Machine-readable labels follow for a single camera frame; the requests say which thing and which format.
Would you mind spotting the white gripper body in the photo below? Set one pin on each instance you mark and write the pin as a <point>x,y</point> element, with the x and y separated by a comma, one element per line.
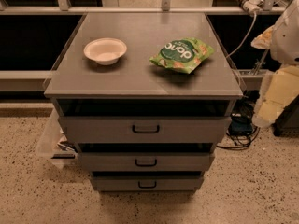
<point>286,39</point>

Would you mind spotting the grey bottom drawer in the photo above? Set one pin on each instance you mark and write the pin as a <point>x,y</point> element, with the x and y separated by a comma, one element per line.
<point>146,183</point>

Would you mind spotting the grey drawer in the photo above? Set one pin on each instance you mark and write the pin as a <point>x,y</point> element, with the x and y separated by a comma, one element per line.
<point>144,129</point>
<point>146,183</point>
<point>146,162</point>

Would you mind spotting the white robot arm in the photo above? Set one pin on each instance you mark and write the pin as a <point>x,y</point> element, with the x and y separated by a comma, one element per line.
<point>283,37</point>

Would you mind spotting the grey drawer cabinet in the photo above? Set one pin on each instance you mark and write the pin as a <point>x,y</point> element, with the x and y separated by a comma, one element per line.
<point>133,87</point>

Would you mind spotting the grey middle drawer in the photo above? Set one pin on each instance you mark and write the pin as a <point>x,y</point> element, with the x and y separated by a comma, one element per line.
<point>146,162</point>

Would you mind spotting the grey top drawer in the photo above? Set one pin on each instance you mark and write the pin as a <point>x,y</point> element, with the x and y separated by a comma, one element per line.
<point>144,129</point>

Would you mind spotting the metal diagonal rod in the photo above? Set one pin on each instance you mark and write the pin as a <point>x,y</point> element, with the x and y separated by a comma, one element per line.
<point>259,64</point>

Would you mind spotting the dark cabinet at right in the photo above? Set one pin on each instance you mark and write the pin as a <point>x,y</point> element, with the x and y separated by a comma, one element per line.
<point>288,119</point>

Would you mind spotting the blue device on floor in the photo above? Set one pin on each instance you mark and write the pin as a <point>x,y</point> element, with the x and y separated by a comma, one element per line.
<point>240,126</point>

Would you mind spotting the white power strip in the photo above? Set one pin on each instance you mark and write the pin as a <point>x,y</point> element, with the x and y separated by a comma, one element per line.
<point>250,6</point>

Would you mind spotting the green snack bag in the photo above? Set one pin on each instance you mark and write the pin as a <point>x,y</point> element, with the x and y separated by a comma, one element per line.
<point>183,55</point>

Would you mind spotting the white paper bowl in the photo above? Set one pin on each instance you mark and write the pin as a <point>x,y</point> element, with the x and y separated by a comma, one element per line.
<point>105,51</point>

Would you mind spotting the clear plastic storage box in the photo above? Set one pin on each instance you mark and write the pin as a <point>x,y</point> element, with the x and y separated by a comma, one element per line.
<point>53,145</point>

